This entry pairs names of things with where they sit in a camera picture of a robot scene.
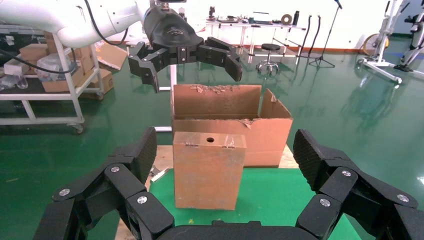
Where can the white wheeled shelf cart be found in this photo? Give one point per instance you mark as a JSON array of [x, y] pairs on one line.
[[71, 96]]

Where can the brown tape roll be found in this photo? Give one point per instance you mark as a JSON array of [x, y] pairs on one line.
[[286, 19]]

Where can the wide cardboard box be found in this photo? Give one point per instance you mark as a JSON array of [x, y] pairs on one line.
[[56, 86]]

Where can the dark flat case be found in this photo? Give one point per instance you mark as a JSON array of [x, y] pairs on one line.
[[261, 22]]

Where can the tall cardboard box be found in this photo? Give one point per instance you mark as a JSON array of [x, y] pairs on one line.
[[85, 59]]

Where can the printed cardboard box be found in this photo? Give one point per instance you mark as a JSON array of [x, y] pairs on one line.
[[105, 82]]

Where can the white black exercise machine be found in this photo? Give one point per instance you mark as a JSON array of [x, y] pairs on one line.
[[414, 49]]

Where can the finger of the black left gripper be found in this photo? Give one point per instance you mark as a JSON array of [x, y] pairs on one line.
[[228, 59], [145, 64]]

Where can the black bottle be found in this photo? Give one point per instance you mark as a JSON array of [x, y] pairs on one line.
[[296, 18]]

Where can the white paper box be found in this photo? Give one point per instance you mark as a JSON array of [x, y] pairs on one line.
[[15, 67]]

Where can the metal binder clip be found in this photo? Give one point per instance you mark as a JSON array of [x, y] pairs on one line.
[[160, 175]]

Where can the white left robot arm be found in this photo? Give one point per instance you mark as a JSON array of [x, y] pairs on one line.
[[49, 13]]

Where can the black curved gooseneck pole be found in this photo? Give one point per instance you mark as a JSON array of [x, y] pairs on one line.
[[317, 33], [305, 33]]

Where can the small closed cardboard box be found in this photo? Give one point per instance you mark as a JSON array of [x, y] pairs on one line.
[[33, 52]]

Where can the black round swivel stool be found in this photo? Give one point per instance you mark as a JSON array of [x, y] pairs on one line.
[[270, 47]]

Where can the white frame work table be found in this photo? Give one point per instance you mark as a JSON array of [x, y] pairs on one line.
[[251, 26]]

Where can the small black device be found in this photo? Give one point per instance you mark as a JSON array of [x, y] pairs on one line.
[[212, 13]]

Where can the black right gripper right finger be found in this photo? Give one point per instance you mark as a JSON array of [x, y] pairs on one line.
[[338, 185]]

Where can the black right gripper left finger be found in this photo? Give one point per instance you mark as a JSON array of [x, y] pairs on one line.
[[126, 179]]

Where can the clear plastic jar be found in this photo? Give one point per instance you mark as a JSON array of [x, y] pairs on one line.
[[21, 82]]

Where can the flat cardboard sheet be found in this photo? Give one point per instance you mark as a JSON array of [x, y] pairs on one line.
[[111, 56]]

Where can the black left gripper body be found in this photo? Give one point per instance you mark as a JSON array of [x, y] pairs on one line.
[[172, 36]]

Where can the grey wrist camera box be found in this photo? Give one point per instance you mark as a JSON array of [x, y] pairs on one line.
[[170, 1]]

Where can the green cloth mat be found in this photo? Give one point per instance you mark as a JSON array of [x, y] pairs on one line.
[[271, 198]]

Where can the black tripod microphone stand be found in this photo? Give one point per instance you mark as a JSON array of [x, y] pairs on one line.
[[326, 43]]

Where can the white metal equipment stand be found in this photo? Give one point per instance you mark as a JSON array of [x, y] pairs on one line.
[[381, 70]]

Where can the small brown cardboard box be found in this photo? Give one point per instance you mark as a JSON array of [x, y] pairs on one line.
[[207, 175]]

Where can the large open cardboard carton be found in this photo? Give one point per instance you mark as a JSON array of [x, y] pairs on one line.
[[265, 139]]

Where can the white metal table frame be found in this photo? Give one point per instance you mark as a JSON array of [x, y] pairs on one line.
[[173, 76]]

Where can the clear plastic bag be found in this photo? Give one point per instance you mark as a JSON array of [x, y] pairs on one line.
[[53, 66]]

